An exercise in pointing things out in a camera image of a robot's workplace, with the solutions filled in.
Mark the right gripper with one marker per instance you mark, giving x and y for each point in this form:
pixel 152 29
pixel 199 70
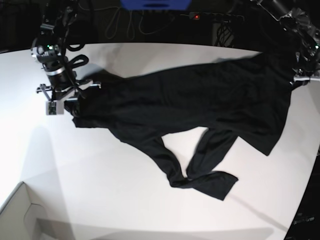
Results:
pixel 68 94

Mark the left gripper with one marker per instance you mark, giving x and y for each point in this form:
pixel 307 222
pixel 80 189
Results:
pixel 302 76

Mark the black long-sleeve t-shirt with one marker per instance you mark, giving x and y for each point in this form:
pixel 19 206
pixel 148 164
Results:
pixel 247 98

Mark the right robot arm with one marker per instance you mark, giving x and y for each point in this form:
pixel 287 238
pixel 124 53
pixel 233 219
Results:
pixel 49 49

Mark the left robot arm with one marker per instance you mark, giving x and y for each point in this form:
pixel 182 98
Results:
pixel 302 19

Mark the black power strip red light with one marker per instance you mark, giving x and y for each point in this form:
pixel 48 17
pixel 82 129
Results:
pixel 216 17

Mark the blue panel overhead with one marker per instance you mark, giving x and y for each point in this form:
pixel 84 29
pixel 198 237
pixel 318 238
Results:
pixel 179 5

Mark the white cardboard box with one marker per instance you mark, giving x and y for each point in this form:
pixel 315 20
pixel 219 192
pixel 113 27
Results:
pixel 21 219

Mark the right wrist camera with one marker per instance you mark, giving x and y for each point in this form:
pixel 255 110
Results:
pixel 55 107

